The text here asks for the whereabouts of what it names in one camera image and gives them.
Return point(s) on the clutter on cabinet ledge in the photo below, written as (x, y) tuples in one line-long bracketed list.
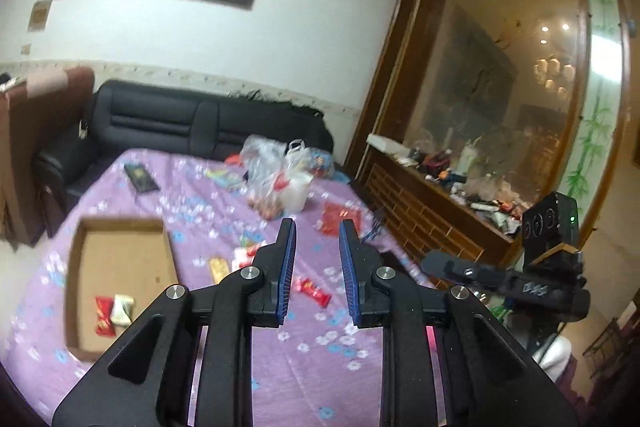
[(475, 192)]

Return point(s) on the brown armchair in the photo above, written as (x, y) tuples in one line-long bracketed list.
[(45, 132)]

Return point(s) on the red patterned packet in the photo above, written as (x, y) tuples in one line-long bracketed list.
[(340, 217)]

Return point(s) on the cardboard tray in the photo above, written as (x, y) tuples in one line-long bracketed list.
[(120, 267)]

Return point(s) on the black leather sofa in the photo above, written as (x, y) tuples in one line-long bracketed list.
[(190, 117)]

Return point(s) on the white green candy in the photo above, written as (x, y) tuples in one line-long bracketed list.
[(122, 309)]

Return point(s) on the white flat box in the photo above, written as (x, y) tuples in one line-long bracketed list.
[(387, 143)]

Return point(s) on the black flat box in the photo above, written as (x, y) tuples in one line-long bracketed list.
[(140, 178)]

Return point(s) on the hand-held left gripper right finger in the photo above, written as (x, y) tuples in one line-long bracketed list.
[(350, 272)]

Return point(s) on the purple floral tablecloth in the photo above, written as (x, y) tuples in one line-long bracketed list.
[(310, 357)]

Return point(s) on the yellow wall plaque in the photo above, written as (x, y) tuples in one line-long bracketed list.
[(39, 14)]

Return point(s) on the clear plastic bag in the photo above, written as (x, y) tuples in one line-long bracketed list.
[(262, 177)]

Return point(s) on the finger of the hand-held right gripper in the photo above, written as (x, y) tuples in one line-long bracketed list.
[(450, 264)]

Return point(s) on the white plastic container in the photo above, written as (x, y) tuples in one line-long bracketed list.
[(298, 187)]

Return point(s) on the wooden glass cabinet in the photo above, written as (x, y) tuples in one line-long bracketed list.
[(475, 82)]

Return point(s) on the colourful booklet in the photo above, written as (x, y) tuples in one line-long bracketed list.
[(225, 178)]

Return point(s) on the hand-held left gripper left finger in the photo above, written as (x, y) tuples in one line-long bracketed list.
[(285, 272)]

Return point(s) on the colourful snack bag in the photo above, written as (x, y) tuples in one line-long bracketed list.
[(320, 163)]

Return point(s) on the wall outlet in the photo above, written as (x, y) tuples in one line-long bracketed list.
[(25, 49)]

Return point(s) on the gold snack bar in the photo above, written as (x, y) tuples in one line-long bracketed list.
[(218, 268)]

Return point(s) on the bamboo print panel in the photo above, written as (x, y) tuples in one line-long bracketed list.
[(595, 107)]

